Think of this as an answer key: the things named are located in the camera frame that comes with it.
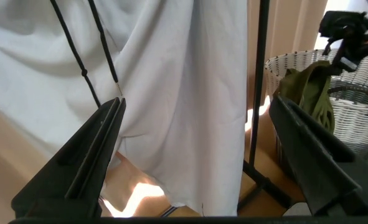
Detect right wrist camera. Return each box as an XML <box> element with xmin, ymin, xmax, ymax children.
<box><xmin>318</xmin><ymin>10</ymin><xmax>368</xmax><ymax>41</ymax></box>

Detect pale grey shorts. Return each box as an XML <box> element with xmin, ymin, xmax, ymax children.
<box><xmin>0</xmin><ymin>0</ymin><xmax>248</xmax><ymax>218</ymax></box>

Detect black clothes rack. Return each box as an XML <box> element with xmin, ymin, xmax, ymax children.
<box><xmin>160</xmin><ymin>0</ymin><xmax>306</xmax><ymax>218</ymax></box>

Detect green garment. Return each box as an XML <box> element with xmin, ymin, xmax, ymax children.
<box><xmin>273</xmin><ymin>60</ymin><xmax>343</xmax><ymax>134</ymax></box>

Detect white laundry basket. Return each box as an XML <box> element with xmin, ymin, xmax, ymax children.
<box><xmin>263</xmin><ymin>48</ymin><xmax>368</xmax><ymax>175</ymax></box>

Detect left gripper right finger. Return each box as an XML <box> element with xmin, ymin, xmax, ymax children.
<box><xmin>268</xmin><ymin>95</ymin><xmax>368</xmax><ymax>217</ymax></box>

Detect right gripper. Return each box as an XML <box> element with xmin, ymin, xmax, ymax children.
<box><xmin>328</xmin><ymin>17</ymin><xmax>368</xmax><ymax>74</ymax></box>

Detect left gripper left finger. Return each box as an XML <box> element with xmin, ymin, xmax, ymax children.
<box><xmin>11</xmin><ymin>96</ymin><xmax>127</xmax><ymax>218</ymax></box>

